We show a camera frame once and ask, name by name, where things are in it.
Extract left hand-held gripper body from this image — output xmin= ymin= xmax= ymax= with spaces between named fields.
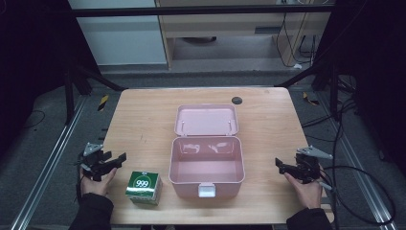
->
xmin=79 ymin=142 xmax=112 ymax=182

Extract dark curtain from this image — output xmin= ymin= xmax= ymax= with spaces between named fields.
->
xmin=314 ymin=0 xmax=406 ymax=176
xmin=0 ymin=0 xmax=100 ymax=161

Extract light wooden desk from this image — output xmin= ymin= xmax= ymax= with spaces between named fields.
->
xmin=154 ymin=0 xmax=333 ymax=71

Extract white cabinet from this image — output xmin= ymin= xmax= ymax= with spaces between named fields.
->
xmin=67 ymin=0 xmax=169 ymax=67

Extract black hanging cable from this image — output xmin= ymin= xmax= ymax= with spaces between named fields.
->
xmin=329 ymin=104 xmax=355 ymax=230

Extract thin black floor cable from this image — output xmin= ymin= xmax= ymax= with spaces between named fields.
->
xmin=21 ymin=109 xmax=47 ymax=129

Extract aluminium floor rail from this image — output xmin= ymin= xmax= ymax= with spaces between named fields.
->
xmin=317 ymin=90 xmax=399 ymax=230
xmin=10 ymin=95 xmax=90 ymax=230

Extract pink plastic storage box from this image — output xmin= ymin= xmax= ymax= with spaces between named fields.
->
xmin=168 ymin=103 xmax=246 ymax=199

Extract green and white carton box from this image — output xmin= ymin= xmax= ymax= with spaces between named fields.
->
xmin=124 ymin=171 xmax=164 ymax=206

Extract black looped gripper cable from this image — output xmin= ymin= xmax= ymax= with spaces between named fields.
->
xmin=319 ymin=165 xmax=397 ymax=226

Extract black metal stand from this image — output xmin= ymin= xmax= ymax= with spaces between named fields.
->
xmin=62 ymin=61 xmax=128 ymax=127
xmin=273 ymin=58 xmax=342 ymax=123

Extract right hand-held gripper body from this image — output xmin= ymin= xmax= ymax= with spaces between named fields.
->
xmin=294 ymin=146 xmax=334 ymax=185

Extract person's left hand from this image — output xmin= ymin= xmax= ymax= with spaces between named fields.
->
xmin=79 ymin=166 xmax=119 ymax=197

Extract yellow and black tape strip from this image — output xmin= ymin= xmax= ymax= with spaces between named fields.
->
xmin=97 ymin=94 xmax=110 ymax=112
xmin=302 ymin=91 xmax=321 ymax=107

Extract person's right hand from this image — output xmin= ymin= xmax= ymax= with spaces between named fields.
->
xmin=283 ymin=172 xmax=324 ymax=211

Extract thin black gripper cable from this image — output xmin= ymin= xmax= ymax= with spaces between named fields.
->
xmin=75 ymin=152 xmax=84 ymax=205

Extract black horizontal frame bar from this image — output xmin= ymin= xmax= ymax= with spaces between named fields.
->
xmin=70 ymin=4 xmax=335 ymax=18

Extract black cables under desk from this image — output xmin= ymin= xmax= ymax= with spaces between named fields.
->
xmin=275 ymin=11 xmax=319 ymax=70

